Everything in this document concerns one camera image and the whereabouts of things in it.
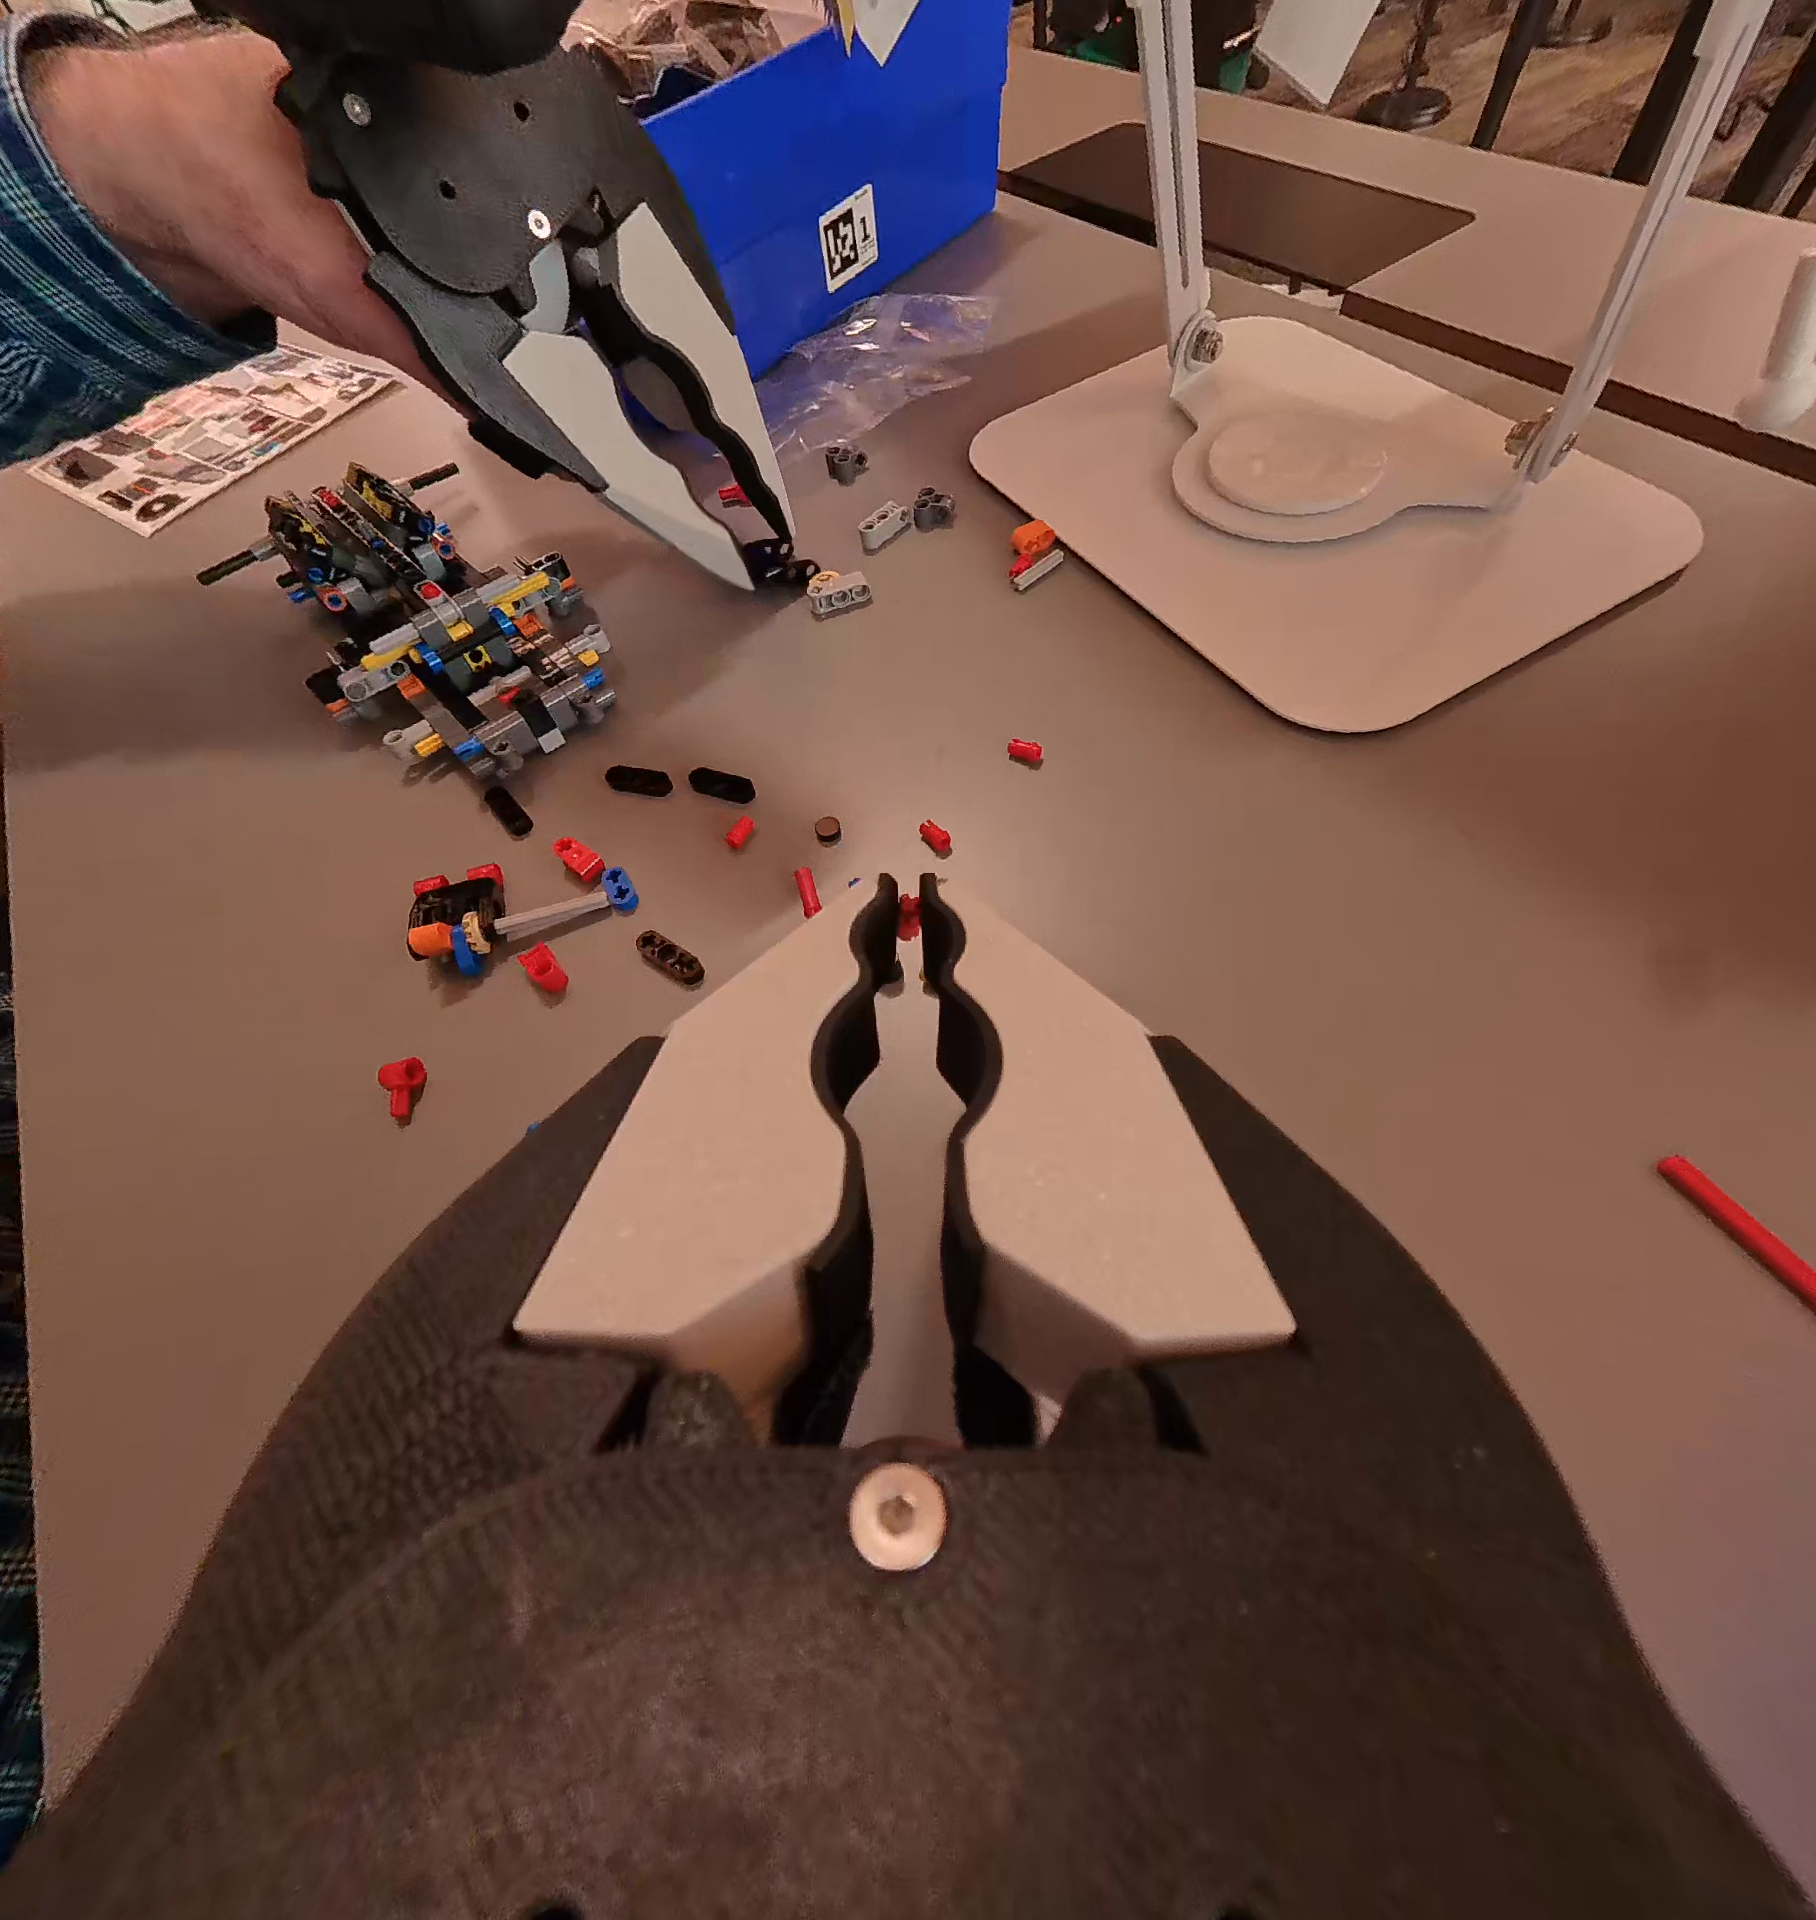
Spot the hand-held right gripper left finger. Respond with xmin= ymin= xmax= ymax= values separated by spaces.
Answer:
xmin=511 ymin=875 xmax=899 ymax=1443

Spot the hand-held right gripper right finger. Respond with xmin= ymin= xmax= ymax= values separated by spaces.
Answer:
xmin=923 ymin=875 xmax=1297 ymax=1435

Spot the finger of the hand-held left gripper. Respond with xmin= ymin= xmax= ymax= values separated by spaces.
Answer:
xmin=508 ymin=319 xmax=772 ymax=593
xmin=607 ymin=201 xmax=799 ymax=548

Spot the grey black lego chassis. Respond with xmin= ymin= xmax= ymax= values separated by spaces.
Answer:
xmin=194 ymin=462 xmax=617 ymax=782

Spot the small orange blue lego assembly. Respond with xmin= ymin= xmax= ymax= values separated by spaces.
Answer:
xmin=407 ymin=863 xmax=617 ymax=979

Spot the person's left forearm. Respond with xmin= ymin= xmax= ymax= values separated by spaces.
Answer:
xmin=0 ymin=16 xmax=271 ymax=490

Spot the long red lego axle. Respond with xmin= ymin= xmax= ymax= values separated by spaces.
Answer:
xmin=1659 ymin=1155 xmax=1816 ymax=1359

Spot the person's left hand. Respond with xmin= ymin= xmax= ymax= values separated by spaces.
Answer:
xmin=30 ymin=18 xmax=455 ymax=407

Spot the blue bin with white tag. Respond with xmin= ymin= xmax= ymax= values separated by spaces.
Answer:
xmin=629 ymin=0 xmax=1014 ymax=386

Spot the crumpled clear plastic bag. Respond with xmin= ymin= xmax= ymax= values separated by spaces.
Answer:
xmin=757 ymin=292 xmax=1000 ymax=453

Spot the printed parts leaflet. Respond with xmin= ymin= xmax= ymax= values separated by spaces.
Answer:
xmin=24 ymin=343 xmax=401 ymax=541

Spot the instruction booklet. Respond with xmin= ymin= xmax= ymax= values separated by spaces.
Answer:
xmin=1246 ymin=0 xmax=1391 ymax=107

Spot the white cord pull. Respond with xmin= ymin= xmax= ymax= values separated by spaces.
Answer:
xmin=1732 ymin=135 xmax=1816 ymax=431

